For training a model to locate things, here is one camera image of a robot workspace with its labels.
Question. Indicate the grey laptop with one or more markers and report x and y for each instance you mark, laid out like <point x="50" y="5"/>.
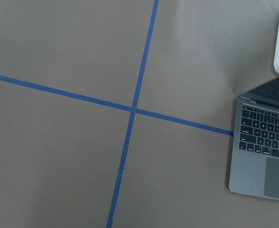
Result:
<point x="254" y="167"/>

